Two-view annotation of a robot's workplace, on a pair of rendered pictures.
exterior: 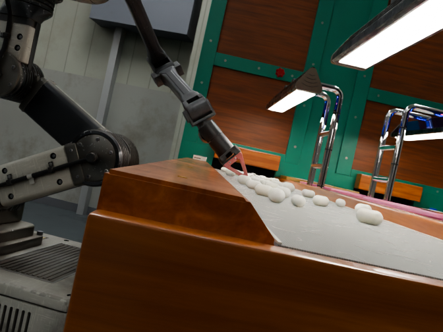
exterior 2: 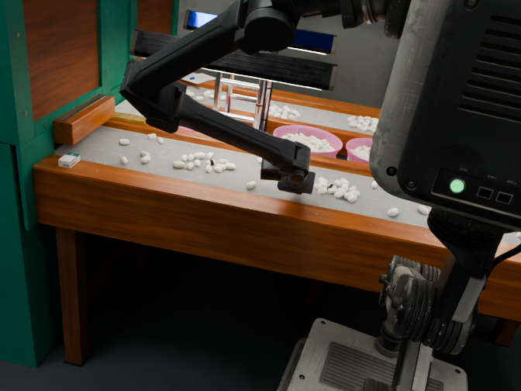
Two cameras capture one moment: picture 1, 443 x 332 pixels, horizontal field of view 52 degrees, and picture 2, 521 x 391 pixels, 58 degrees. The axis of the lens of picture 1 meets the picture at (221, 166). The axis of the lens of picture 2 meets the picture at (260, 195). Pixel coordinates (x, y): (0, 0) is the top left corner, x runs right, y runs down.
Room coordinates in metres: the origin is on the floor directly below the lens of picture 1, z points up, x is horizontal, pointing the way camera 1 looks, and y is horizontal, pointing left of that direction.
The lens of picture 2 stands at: (1.33, 1.21, 1.39)
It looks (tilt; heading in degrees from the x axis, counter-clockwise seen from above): 28 degrees down; 277
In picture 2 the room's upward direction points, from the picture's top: 9 degrees clockwise
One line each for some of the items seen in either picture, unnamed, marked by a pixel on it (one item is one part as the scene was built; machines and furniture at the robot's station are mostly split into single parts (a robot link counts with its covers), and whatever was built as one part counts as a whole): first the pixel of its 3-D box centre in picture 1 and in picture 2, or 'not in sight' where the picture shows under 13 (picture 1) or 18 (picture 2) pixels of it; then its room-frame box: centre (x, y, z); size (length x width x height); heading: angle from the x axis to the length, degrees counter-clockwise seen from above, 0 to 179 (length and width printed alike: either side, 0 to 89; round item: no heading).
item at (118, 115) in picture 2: (318, 184); (141, 106); (2.05, -0.45, 0.77); 0.33 x 0.15 x 0.01; 93
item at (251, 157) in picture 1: (246, 156); (87, 117); (2.08, -0.11, 0.83); 0.30 x 0.06 x 0.07; 93
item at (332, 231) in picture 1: (273, 192); (351, 195); (1.21, -0.15, 0.73); 1.81 x 0.30 x 0.02; 3
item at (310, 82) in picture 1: (290, 93); (233, 58); (1.64, -0.19, 1.08); 0.62 x 0.08 x 0.07; 3
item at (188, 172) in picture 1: (191, 197); (348, 247); (1.20, 0.06, 0.67); 1.81 x 0.12 x 0.19; 3
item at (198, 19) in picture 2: (437, 126); (260, 31); (1.67, -0.75, 1.08); 0.62 x 0.08 x 0.07; 3
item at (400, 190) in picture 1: (388, 187); not in sight; (2.12, -0.78, 0.83); 0.30 x 0.06 x 0.07; 93
